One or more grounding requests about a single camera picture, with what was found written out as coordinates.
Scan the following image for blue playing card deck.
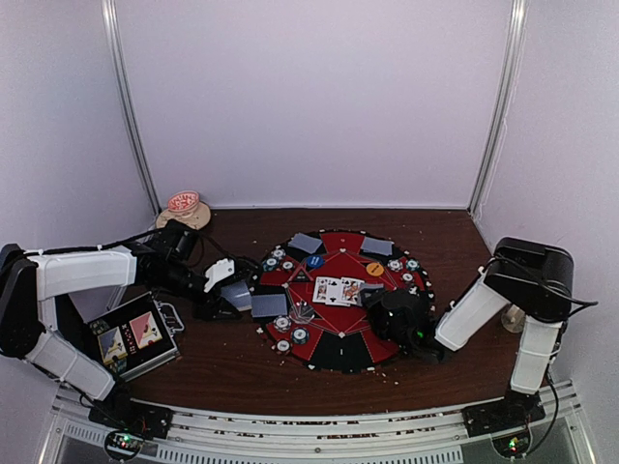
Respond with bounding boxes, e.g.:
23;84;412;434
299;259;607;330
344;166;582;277
221;281;252;311

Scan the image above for dealt card sector three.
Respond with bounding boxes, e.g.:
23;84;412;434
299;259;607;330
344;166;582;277
251;294;288;319

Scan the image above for single green fifty chip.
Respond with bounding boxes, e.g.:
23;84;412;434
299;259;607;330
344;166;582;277
406;259;420;272

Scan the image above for blue ten chips sector eight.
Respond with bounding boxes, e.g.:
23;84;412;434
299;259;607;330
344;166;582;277
388;259;403;272

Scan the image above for orange big blind button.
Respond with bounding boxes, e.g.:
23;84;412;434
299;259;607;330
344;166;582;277
366;262;385;276

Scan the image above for king of spades card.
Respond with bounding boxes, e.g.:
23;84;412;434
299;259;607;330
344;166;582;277
339;277;365;306

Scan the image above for green fifty chips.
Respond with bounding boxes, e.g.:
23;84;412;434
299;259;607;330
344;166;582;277
263;257;280;272
291;327;310;345

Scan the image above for brown hundred chip sector two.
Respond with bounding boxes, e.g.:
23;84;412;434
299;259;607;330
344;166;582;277
275;339;291;354

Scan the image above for dealt card sector seven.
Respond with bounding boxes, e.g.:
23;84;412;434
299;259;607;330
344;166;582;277
361;236;393;256

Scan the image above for clear acrylic dealer button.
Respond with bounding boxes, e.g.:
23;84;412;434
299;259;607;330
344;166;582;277
289;301;315;325

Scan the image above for black triangle all-in marker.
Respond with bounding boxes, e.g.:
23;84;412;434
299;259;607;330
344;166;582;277
291;270;312;282

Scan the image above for blue small blind button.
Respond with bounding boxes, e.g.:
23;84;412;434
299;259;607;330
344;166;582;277
306;255;324;269

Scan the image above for dealt card sector five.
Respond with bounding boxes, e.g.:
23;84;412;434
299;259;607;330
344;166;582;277
287;233;323;254

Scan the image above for king of diamonds card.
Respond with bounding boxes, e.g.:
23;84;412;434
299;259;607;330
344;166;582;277
312;276;331;304

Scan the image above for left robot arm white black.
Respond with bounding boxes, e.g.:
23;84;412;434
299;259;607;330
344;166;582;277
1;220;259;433

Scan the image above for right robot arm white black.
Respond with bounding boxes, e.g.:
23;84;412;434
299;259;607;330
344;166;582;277
360;237;590;436

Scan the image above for aluminium poker case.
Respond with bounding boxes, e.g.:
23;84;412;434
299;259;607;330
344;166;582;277
85;292;185;381

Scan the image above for round wooden plate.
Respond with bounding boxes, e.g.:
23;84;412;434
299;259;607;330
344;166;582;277
155;202;212;231

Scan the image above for round red black poker mat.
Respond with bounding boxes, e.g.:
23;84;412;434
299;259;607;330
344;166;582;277
249;229;435;373

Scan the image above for cream ceramic mug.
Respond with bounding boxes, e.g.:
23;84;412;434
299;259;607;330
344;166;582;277
501;305;526;334

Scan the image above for red white patterned bowl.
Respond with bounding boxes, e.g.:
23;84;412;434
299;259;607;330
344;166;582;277
167;190;200;216

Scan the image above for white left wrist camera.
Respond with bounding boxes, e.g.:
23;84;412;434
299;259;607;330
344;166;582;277
203;258;235;293

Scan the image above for front aluminium rail base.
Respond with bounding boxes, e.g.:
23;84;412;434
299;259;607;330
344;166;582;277
34;382;603;463

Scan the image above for left aluminium frame post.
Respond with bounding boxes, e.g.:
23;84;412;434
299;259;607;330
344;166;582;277
101;0;161;216

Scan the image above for aluminium frame post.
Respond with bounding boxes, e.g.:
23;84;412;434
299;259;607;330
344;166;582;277
467;0;529;218
101;0;161;216

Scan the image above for right aluminium frame post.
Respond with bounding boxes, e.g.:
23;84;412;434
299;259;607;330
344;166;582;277
467;0;529;218

